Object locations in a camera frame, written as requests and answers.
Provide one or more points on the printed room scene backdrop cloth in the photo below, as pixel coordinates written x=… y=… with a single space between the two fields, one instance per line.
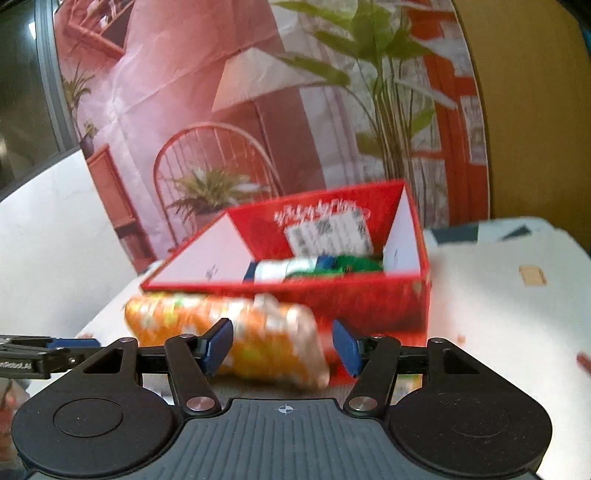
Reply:
x=184 y=92

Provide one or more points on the dark window frame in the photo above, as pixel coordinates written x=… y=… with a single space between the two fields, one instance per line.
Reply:
x=27 y=92

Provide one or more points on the green white packet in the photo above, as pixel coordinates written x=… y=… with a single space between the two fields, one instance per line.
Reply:
x=323 y=267

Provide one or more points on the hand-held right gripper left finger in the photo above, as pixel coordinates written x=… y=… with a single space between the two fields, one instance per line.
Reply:
x=217 y=346

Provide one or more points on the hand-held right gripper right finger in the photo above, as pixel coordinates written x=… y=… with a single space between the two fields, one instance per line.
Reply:
x=347 y=348

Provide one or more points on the orange patterned snack bag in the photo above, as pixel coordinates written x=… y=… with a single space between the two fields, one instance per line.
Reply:
x=268 y=337

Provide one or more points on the red strawberry cardboard box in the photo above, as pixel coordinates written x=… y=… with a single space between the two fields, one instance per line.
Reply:
x=369 y=300

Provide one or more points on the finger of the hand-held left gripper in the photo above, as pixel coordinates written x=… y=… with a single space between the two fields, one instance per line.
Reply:
x=37 y=364
x=74 y=343

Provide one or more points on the wooden panel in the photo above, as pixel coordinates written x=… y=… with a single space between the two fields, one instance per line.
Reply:
x=531 y=115

